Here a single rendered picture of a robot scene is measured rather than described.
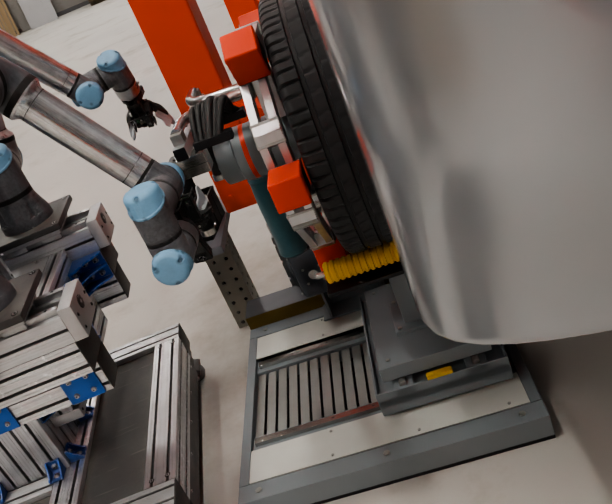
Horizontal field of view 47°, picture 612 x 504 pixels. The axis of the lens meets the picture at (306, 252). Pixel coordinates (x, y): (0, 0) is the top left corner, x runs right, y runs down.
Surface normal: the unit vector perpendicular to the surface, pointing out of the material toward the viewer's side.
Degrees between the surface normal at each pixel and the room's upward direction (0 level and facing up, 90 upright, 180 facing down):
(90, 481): 0
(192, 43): 90
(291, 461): 0
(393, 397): 90
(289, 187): 90
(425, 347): 0
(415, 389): 90
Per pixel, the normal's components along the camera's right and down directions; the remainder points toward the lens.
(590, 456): -0.35, -0.82
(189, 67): 0.03, 0.48
